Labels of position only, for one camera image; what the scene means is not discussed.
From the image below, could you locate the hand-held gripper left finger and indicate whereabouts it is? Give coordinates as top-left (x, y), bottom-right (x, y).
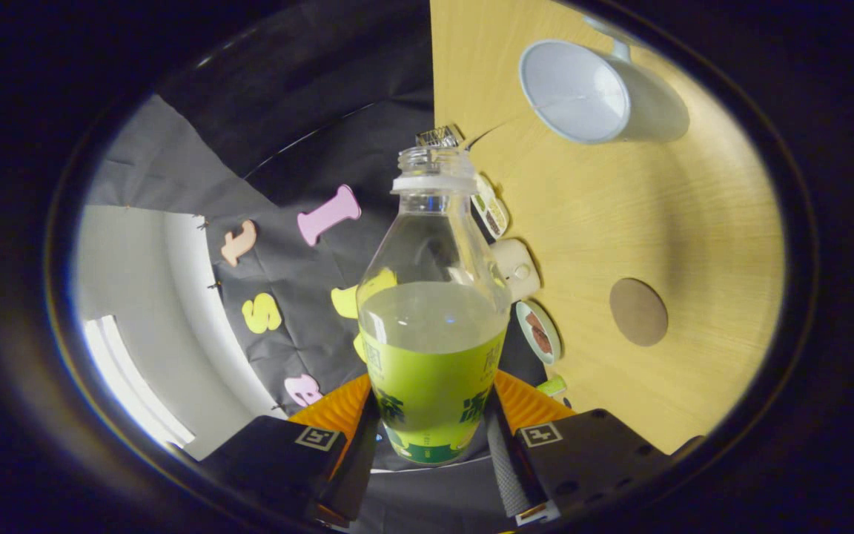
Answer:
top-left (197, 373), bottom-right (382, 529)

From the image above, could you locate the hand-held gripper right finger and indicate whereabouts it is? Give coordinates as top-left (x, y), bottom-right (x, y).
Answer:
top-left (483, 369), bottom-right (676, 527)

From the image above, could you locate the clear juice bottle green label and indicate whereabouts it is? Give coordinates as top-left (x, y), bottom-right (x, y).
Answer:
top-left (357, 146), bottom-right (513, 467)

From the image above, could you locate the round brown coaster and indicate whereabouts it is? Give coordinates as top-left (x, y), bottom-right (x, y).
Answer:
top-left (609, 277), bottom-right (669, 347)

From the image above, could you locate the white cup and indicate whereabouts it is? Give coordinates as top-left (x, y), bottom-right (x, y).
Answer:
top-left (518, 16), bottom-right (691, 145)

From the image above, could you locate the pale green plate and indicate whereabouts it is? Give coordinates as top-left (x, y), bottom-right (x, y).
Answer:
top-left (515, 300), bottom-right (563, 365)

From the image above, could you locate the brown meat slice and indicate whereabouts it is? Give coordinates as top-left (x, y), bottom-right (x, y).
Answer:
top-left (525, 311), bottom-right (553, 355)

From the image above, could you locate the white toaster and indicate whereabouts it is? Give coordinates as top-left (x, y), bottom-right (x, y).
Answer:
top-left (492, 238), bottom-right (541, 303)

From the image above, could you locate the white divided snack tray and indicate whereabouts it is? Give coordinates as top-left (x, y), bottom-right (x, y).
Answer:
top-left (471, 173), bottom-right (510, 240)

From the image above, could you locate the wooden table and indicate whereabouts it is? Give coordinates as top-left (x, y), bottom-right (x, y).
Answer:
top-left (429, 0), bottom-right (785, 455)

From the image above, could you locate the wire utensil holder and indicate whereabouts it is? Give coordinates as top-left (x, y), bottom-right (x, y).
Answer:
top-left (416, 125), bottom-right (466, 149)

